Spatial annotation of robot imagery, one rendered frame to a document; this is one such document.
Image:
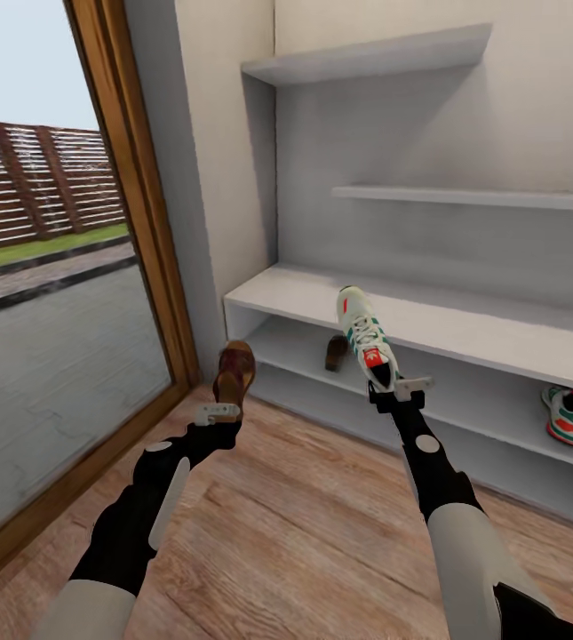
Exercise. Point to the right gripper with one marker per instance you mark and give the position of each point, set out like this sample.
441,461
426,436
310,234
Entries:
387,402

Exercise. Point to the sandal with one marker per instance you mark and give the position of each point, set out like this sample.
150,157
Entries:
338,347
237,370

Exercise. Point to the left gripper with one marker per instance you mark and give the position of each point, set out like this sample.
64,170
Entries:
216,436

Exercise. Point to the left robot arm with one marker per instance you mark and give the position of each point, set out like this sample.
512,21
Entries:
97,601

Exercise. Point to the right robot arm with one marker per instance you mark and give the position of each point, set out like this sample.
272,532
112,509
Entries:
486,593

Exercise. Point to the gym shoe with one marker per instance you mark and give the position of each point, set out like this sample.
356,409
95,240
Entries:
559,399
358,320

